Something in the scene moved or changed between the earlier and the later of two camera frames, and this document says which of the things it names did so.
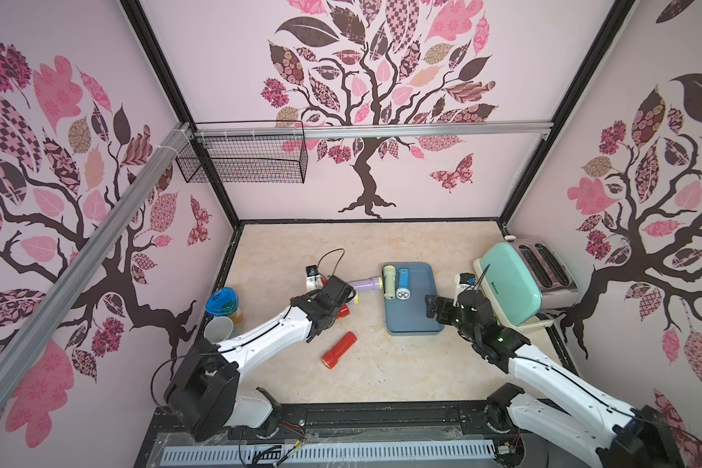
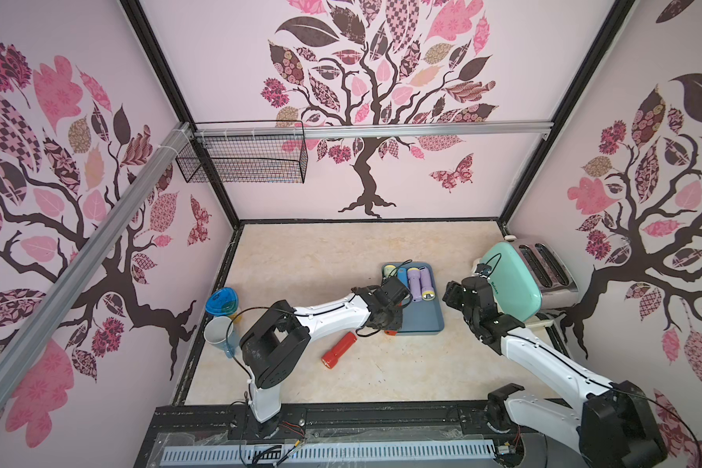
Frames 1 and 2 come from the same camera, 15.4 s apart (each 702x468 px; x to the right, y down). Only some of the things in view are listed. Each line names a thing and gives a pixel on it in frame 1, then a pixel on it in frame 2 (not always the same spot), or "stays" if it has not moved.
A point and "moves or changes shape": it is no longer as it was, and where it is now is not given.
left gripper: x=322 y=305 → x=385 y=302
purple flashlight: x=372 y=283 moves or changes shape
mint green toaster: x=526 y=280 stays
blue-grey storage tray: x=411 y=316 stays
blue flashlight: x=403 y=292 stays
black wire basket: x=246 y=152 stays
